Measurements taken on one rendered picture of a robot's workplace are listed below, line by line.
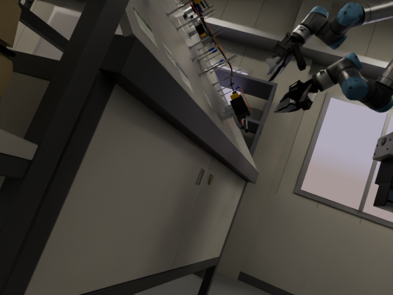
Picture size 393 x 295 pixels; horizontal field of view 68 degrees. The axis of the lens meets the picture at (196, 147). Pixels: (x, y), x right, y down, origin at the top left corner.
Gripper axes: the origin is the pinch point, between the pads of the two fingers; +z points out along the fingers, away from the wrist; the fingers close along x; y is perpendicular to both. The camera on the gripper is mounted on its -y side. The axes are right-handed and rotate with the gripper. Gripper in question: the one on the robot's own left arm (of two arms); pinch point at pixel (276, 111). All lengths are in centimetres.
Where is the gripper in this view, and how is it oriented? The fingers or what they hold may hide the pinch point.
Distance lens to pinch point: 131.1
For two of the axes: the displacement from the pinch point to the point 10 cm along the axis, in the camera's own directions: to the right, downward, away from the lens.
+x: -6.7, -6.4, -3.7
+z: -7.2, 4.5, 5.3
